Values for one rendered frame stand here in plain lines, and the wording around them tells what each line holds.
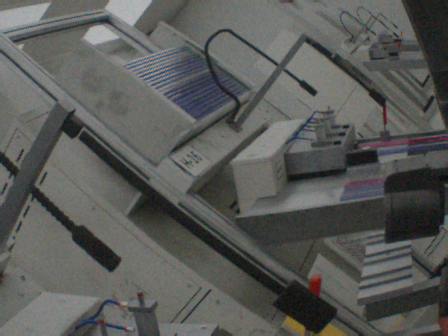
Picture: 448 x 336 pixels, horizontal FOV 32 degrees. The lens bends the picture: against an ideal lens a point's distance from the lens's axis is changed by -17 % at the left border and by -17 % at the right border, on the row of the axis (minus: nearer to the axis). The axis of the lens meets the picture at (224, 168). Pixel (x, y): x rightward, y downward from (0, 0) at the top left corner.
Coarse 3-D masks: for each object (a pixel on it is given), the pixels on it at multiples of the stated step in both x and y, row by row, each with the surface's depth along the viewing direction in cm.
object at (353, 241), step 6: (444, 222) 113; (366, 234) 117; (372, 234) 116; (378, 234) 115; (384, 234) 115; (342, 240) 117; (348, 240) 116; (354, 240) 116; (360, 240) 116; (366, 240) 116; (372, 240) 116; (348, 246) 117
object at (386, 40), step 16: (304, 0) 642; (320, 0) 712; (336, 16) 653; (352, 32) 639; (368, 32) 703; (400, 48) 635; (416, 48) 631; (384, 80) 645; (416, 80) 706; (416, 96) 705
